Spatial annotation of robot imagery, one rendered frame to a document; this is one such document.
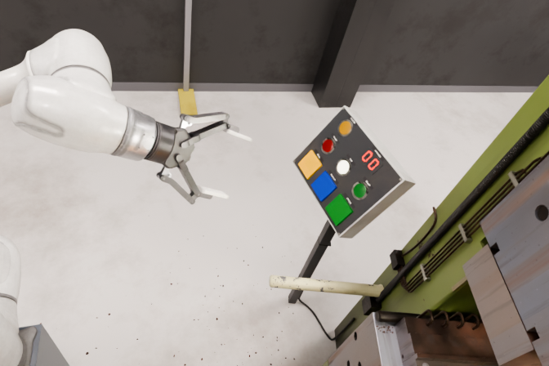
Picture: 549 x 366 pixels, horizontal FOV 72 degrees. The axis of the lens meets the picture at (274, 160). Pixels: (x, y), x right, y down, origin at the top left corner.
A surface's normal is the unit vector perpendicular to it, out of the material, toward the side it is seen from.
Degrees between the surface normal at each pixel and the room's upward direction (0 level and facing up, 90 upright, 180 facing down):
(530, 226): 90
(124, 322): 0
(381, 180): 60
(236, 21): 90
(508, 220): 90
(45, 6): 90
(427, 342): 0
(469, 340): 0
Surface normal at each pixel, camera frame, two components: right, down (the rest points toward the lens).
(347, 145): -0.68, -0.18
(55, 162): 0.19, -0.68
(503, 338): -0.98, -0.14
